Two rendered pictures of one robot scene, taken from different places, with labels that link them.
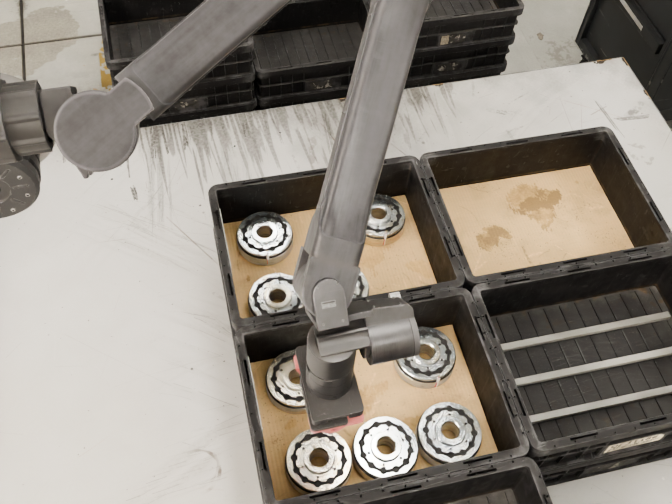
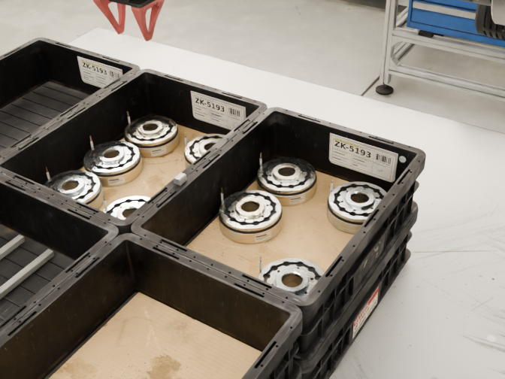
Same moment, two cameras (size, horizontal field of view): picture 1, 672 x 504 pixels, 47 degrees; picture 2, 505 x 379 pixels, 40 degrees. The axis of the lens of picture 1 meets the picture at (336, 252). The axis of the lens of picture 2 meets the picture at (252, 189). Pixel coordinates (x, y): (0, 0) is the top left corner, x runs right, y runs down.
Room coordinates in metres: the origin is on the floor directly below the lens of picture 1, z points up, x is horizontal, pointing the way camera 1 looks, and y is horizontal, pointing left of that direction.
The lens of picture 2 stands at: (1.42, -0.55, 1.57)
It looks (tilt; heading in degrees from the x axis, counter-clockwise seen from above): 37 degrees down; 142
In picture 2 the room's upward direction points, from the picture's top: 3 degrees counter-clockwise
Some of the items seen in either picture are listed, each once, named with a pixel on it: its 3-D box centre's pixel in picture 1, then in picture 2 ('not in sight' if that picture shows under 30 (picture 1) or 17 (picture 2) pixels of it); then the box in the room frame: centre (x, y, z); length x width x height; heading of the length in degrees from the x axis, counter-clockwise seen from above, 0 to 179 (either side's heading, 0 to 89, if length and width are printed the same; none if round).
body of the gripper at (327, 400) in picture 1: (329, 371); not in sight; (0.41, 0.00, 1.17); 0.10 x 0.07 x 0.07; 18
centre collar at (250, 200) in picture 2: not in sight; (250, 207); (0.73, -0.01, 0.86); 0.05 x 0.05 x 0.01
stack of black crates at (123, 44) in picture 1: (183, 78); not in sight; (1.73, 0.50, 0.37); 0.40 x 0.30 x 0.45; 108
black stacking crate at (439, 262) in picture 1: (331, 253); (286, 219); (0.80, 0.01, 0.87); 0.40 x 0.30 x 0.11; 107
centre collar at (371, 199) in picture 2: (264, 232); (359, 198); (0.83, 0.13, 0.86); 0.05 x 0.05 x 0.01
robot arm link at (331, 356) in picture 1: (336, 348); not in sight; (0.42, -0.01, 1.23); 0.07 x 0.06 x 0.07; 108
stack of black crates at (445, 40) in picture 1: (433, 43); not in sight; (1.98, -0.26, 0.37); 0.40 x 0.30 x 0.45; 108
